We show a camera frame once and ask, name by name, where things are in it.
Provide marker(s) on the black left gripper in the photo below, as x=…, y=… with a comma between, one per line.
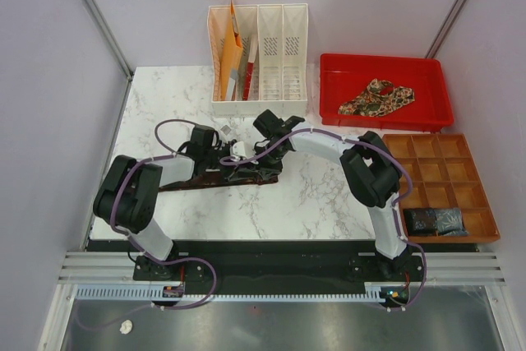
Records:
x=240, y=174

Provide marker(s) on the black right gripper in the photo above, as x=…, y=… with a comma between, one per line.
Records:
x=267, y=172

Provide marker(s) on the dark red patterned tie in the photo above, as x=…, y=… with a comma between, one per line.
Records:
x=173, y=179

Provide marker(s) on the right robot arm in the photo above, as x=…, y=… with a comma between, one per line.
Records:
x=372, y=173

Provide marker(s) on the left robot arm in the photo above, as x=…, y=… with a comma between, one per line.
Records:
x=127, y=197

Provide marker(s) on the grey folder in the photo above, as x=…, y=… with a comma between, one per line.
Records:
x=231, y=86

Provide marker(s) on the red plastic bin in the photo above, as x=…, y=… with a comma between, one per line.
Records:
x=344, y=76

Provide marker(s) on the white file organizer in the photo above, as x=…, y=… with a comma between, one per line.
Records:
x=279, y=80

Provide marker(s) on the orange envelope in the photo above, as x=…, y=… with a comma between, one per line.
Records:
x=232, y=50

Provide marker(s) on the red white booklet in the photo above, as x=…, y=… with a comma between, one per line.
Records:
x=253, y=48

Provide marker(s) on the floral cream patterned tie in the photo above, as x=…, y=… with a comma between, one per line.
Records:
x=379, y=99

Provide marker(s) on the dark rolled tie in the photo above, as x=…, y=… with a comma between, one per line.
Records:
x=420, y=221

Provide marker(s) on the brown compartment tray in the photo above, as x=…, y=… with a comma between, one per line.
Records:
x=444, y=176

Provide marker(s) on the blue-grey rolled tie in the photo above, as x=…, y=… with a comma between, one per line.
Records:
x=449, y=222

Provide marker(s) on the crumpled white paper ball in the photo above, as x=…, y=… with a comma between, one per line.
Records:
x=126, y=327

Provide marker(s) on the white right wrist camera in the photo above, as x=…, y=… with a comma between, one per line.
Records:
x=239, y=151

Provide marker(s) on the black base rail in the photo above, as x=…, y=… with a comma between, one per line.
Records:
x=281, y=265

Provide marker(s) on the white cable duct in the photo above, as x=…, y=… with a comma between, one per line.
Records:
x=165, y=293

